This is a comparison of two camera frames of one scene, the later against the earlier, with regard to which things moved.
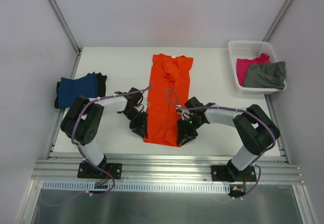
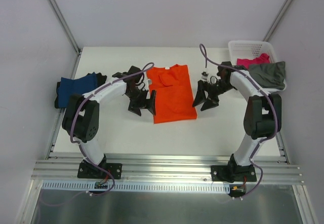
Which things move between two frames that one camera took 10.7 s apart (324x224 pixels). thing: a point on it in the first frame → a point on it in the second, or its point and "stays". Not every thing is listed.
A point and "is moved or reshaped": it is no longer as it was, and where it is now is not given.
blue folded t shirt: (69, 89) stays
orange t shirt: (169, 96) is moved or reshaped
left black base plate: (86, 170) stays
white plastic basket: (249, 49) stays
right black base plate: (226, 173) stays
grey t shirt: (268, 75) stays
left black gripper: (138, 122) → (139, 101)
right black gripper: (186, 127) → (209, 90)
